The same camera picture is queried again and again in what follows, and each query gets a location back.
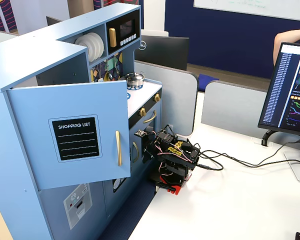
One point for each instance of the blue wooden toy kitchen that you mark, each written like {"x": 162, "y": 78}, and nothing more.
{"x": 15, "y": 150}

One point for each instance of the blue fridge door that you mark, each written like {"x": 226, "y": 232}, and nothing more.
{"x": 27, "y": 137}

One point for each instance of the monitor with lit screen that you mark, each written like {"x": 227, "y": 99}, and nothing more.
{"x": 285, "y": 87}

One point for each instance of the steel pot lid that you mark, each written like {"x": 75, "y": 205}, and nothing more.
{"x": 134, "y": 75}

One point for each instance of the white toy plate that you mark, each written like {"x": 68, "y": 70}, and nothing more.
{"x": 81, "y": 43}
{"x": 100, "y": 45}
{"x": 93, "y": 46}

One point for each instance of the steel ladle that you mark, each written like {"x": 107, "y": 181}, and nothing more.
{"x": 110, "y": 76}

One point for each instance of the black toy microwave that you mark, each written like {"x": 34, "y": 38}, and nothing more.
{"x": 126, "y": 30}

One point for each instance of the steel slotted spatula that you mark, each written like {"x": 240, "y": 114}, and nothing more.
{"x": 100, "y": 80}

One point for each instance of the black Dell monitor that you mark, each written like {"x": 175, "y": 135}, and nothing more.
{"x": 162, "y": 51}

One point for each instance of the silver flat monitor base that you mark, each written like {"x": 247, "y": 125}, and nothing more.
{"x": 298, "y": 167}

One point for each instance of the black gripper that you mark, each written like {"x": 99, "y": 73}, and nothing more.
{"x": 149, "y": 150}

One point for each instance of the gold stove knob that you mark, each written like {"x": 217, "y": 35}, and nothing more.
{"x": 157, "y": 97}
{"x": 142, "y": 112}

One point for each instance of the red robot base clamp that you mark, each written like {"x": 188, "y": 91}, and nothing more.
{"x": 173, "y": 187}

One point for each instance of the black monitor stand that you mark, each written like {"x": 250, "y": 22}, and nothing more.
{"x": 267, "y": 137}

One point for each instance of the blue seat cushion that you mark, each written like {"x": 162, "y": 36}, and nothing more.
{"x": 210, "y": 81}

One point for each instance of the white box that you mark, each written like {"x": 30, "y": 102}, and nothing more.
{"x": 155, "y": 33}

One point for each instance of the small wrist camera board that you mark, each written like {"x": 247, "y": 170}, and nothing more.
{"x": 140, "y": 133}

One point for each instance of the white whiteboard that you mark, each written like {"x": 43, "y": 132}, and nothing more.
{"x": 252, "y": 7}

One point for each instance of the grey desk divider panel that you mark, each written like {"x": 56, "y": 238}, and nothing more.
{"x": 175, "y": 100}
{"x": 235, "y": 105}

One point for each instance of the steel toy pot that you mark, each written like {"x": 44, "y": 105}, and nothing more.
{"x": 135, "y": 82}

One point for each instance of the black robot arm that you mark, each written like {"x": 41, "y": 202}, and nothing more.
{"x": 180, "y": 160}

